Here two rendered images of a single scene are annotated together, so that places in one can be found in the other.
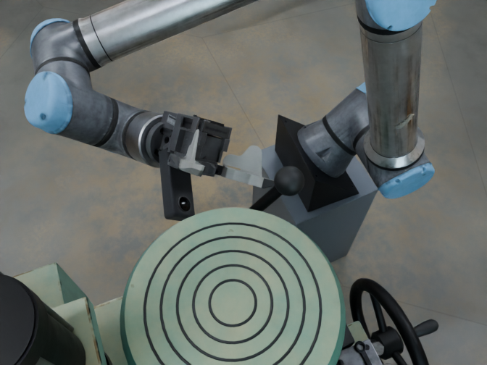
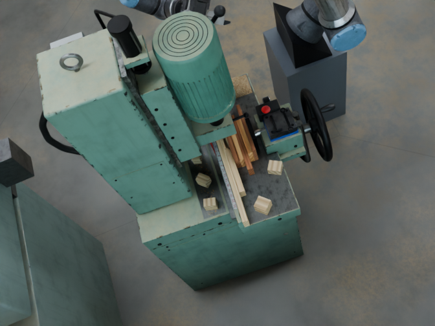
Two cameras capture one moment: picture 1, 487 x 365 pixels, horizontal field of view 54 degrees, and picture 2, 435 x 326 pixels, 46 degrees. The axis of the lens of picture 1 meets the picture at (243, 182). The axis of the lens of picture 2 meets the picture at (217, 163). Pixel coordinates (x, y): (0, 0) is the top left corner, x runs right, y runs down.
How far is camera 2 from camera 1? 1.08 m
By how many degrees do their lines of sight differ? 14
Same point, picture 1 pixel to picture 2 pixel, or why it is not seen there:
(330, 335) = (208, 41)
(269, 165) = (272, 40)
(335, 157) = (308, 28)
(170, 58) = not seen: outside the picture
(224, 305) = (180, 36)
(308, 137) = (291, 15)
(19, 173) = not seen: hidden behind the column
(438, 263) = (418, 118)
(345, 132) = (313, 10)
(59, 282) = not seen: hidden behind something
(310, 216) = (296, 71)
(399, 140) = (331, 8)
